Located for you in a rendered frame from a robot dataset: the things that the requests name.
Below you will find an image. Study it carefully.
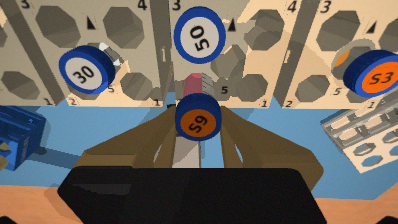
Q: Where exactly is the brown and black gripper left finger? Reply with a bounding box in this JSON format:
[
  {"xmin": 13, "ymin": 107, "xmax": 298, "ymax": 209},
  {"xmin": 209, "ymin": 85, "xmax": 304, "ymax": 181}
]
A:
[{"xmin": 72, "ymin": 106, "xmax": 177, "ymax": 169}]

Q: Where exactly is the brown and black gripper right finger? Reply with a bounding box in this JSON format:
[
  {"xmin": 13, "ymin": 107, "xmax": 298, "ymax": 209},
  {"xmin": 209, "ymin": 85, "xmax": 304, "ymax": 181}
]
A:
[{"xmin": 220, "ymin": 106, "xmax": 324, "ymax": 192}]

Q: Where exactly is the blue tube rack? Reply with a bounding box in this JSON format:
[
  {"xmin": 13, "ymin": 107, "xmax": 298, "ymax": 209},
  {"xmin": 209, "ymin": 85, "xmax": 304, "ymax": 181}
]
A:
[{"xmin": 0, "ymin": 105, "xmax": 46, "ymax": 171}]

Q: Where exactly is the blue flat mat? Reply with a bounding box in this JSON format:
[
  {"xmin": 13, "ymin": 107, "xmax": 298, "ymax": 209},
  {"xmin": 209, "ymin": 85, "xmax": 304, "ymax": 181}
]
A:
[{"xmin": 0, "ymin": 92, "xmax": 398, "ymax": 200}]

